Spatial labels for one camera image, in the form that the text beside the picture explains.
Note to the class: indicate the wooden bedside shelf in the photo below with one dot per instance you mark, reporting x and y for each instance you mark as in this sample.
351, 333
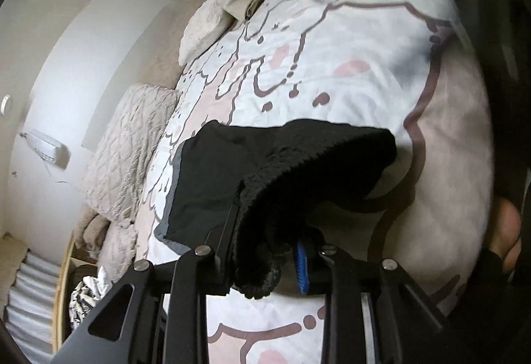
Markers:
62, 285

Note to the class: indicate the small textured beige pillow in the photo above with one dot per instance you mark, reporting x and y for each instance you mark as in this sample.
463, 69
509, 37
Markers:
118, 243

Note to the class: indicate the stack of clothes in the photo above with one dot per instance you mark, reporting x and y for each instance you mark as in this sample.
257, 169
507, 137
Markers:
89, 297

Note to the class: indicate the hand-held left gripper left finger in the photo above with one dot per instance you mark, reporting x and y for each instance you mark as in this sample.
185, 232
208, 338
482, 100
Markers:
191, 285

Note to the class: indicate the folded beige plush blanket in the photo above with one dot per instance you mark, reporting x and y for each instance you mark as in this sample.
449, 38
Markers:
91, 231

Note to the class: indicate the large textured beige pillow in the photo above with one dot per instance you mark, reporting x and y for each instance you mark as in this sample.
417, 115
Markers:
124, 148

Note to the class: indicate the black fleece pants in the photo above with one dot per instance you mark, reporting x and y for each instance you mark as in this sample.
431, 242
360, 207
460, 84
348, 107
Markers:
290, 156

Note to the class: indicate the bear printed bedsheet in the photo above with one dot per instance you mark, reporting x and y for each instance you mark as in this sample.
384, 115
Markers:
352, 69

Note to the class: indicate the white curtain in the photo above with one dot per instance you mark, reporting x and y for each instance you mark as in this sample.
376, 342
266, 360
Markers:
29, 306

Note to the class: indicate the white wall-mounted device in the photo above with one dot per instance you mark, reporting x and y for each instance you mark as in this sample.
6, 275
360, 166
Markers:
47, 148

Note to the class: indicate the person's leg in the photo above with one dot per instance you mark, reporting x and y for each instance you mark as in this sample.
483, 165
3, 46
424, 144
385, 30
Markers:
508, 231

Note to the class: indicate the white round wall fixture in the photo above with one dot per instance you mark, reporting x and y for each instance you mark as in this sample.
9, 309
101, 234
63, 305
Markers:
4, 104

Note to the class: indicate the person's dark clothing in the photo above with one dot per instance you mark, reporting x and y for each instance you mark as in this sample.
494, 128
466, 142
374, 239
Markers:
498, 306

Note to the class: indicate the beige curtain valance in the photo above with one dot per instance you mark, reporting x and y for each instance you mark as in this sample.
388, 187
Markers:
12, 250

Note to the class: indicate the white fluffy cushion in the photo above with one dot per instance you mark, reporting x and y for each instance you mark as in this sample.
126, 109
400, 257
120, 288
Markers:
203, 27

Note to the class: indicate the long brown plush bolster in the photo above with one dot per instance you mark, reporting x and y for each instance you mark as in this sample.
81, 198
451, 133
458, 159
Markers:
166, 40

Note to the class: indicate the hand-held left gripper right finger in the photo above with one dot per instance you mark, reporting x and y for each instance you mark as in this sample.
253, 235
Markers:
302, 268

